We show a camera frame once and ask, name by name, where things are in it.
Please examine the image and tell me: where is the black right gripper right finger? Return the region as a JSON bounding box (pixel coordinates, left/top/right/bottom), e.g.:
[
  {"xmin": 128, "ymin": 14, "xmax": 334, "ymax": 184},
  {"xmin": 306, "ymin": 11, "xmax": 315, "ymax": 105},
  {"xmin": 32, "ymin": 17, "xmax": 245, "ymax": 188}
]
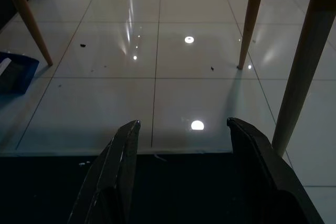
[{"xmin": 226, "ymin": 117, "xmax": 326, "ymax": 224}]

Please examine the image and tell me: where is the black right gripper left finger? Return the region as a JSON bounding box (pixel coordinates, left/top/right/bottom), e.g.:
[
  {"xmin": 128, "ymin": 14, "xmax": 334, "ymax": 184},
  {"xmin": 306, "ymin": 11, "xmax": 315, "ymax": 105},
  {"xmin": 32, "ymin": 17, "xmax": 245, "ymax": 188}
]
[{"xmin": 67, "ymin": 120, "xmax": 141, "ymax": 224}]

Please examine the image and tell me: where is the blue plastic tray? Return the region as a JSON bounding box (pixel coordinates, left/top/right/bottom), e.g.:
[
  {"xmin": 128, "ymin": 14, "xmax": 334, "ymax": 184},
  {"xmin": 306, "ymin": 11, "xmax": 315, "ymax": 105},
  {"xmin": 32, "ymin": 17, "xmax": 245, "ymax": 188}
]
[{"xmin": 0, "ymin": 50, "xmax": 40, "ymax": 96}]

